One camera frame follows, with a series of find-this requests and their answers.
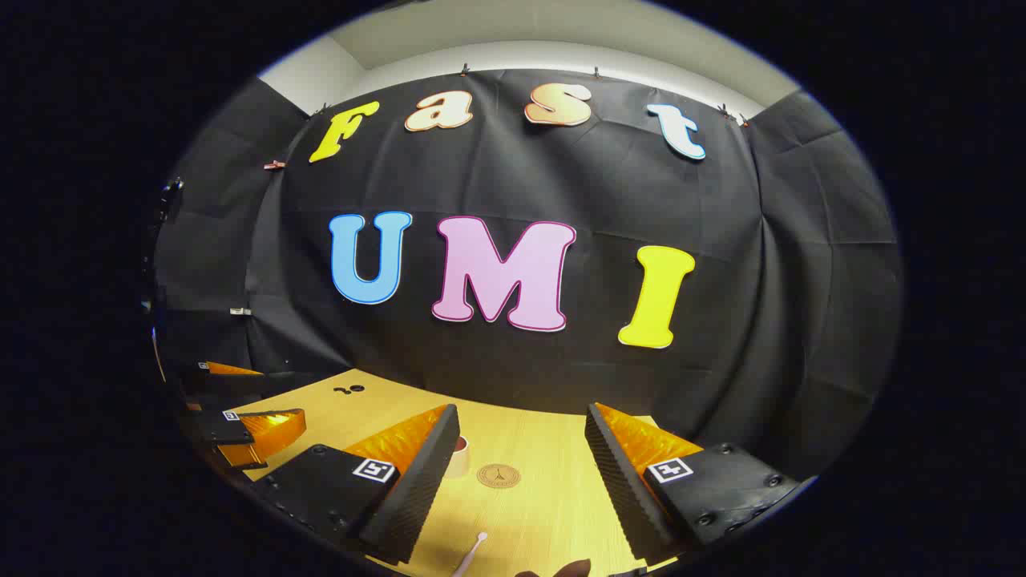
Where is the beige cup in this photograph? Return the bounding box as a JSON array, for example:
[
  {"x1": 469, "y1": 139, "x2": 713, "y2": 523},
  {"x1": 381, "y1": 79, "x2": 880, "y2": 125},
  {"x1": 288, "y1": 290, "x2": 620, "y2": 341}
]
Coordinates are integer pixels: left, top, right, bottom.
[{"x1": 443, "y1": 435, "x2": 472, "y2": 480}]

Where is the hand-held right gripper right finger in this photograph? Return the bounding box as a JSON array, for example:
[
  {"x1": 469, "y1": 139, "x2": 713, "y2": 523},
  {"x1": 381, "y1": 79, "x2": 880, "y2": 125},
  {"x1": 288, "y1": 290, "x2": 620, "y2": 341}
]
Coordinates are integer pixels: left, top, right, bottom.
[{"x1": 584, "y1": 402, "x2": 802, "y2": 564}]

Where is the wooden desktop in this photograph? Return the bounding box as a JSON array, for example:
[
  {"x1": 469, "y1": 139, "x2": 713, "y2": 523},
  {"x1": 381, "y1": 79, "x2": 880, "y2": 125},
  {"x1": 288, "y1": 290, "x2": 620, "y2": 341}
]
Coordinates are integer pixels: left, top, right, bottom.
[{"x1": 228, "y1": 369, "x2": 682, "y2": 577}]

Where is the black backdrop cloth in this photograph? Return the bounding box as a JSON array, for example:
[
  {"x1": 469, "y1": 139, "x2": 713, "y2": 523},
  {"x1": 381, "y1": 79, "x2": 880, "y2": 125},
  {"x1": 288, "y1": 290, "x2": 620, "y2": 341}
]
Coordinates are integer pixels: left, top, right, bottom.
[{"x1": 152, "y1": 68, "x2": 907, "y2": 482}]

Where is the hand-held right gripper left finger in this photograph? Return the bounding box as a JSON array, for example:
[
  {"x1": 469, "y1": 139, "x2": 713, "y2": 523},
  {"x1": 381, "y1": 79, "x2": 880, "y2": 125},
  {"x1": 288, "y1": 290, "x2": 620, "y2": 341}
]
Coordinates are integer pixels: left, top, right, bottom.
[{"x1": 247, "y1": 403, "x2": 462, "y2": 566}]

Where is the round cork coaster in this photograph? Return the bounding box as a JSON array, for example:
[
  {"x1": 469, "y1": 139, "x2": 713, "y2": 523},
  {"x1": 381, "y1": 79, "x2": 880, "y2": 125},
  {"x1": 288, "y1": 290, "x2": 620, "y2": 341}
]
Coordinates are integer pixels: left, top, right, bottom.
[{"x1": 477, "y1": 463, "x2": 522, "y2": 490}]

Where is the pink toothbrush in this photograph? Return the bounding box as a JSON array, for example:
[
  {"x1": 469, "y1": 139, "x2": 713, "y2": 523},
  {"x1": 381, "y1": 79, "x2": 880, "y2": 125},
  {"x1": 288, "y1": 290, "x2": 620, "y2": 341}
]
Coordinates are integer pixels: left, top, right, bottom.
[{"x1": 450, "y1": 532, "x2": 488, "y2": 577}]

